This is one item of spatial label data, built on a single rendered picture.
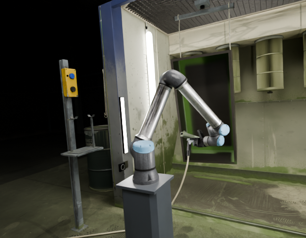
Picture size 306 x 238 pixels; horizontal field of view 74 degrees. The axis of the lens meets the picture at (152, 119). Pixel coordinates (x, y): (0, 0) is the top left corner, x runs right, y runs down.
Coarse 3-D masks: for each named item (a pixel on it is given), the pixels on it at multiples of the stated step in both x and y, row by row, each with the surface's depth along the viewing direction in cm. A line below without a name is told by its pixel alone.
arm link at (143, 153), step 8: (136, 144) 140; (144, 144) 139; (152, 144) 141; (136, 152) 138; (144, 152) 137; (152, 152) 140; (136, 160) 139; (144, 160) 137; (152, 160) 140; (136, 168) 140; (144, 168) 137
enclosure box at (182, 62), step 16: (176, 64) 236; (192, 64) 242; (208, 64) 236; (224, 64) 229; (192, 80) 248; (208, 80) 241; (224, 80) 234; (176, 96) 225; (208, 96) 246; (224, 96) 240; (192, 112) 260; (224, 112) 245; (192, 128) 266; (192, 144) 273; (224, 144) 257; (192, 160) 241; (208, 160) 240; (224, 160) 234
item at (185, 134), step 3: (183, 132) 194; (186, 132) 199; (183, 135) 193; (186, 135) 195; (189, 135) 198; (192, 135) 201; (189, 144) 198; (189, 147) 197; (189, 150) 196; (189, 153) 196
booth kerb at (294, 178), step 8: (176, 168) 339; (184, 168) 332; (192, 168) 325; (200, 168) 318; (208, 168) 312; (216, 168) 306; (224, 168) 300; (232, 168) 295; (240, 176) 290; (248, 176) 285; (256, 176) 280; (264, 176) 276; (272, 176) 271; (280, 176) 266; (288, 176) 262; (296, 176) 258; (304, 176) 254; (304, 184) 254
